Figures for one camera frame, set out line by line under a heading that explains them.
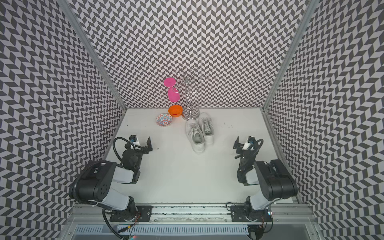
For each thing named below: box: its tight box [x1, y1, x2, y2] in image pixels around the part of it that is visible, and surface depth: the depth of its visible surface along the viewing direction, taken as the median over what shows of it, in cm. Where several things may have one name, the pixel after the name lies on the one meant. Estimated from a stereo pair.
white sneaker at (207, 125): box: [198, 112, 215, 146], surface depth 98 cm
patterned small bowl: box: [155, 113, 173, 128], surface depth 111 cm
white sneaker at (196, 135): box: [185, 119, 206, 155], surface depth 94 cm
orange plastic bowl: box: [168, 104, 184, 118], surface depth 114 cm
